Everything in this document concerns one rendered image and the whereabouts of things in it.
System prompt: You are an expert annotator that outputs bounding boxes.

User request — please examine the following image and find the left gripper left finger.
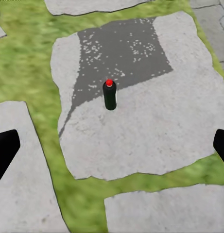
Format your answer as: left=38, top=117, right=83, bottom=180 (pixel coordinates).
left=0, top=129, right=20, bottom=179

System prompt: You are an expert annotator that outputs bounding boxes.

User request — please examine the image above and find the pesticide atomizer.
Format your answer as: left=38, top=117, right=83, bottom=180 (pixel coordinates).
left=103, top=79, right=117, bottom=110

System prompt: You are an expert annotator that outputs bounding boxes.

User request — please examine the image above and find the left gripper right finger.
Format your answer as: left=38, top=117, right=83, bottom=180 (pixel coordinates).
left=213, top=129, right=224, bottom=162

